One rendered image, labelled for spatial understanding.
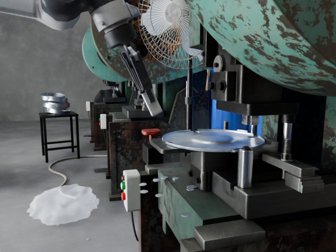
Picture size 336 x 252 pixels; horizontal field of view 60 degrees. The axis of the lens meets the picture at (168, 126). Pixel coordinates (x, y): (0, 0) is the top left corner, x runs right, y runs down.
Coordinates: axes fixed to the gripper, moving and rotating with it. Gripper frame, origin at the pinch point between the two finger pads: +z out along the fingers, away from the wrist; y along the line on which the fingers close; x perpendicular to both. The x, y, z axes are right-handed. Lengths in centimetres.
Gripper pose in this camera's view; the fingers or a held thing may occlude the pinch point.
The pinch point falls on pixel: (151, 102)
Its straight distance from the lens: 77.6
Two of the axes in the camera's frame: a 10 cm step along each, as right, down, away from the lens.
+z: 4.0, 8.7, 2.8
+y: 3.0, 1.6, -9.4
